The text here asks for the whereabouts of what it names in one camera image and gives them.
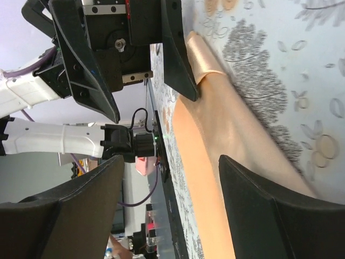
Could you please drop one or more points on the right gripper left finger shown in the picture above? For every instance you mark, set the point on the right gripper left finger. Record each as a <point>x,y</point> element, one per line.
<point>71,220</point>

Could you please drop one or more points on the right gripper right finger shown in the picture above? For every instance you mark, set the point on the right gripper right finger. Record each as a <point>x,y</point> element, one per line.
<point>268,220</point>

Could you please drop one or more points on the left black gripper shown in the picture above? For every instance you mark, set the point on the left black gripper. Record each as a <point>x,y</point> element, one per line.
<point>101,46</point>

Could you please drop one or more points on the orange satin napkin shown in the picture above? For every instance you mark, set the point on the orange satin napkin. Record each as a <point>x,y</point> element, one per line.
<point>220,123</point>

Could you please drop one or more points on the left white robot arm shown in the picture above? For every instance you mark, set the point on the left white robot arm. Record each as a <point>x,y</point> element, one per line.
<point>63,102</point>

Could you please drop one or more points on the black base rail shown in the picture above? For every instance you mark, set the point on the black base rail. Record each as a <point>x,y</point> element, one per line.
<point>170,239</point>

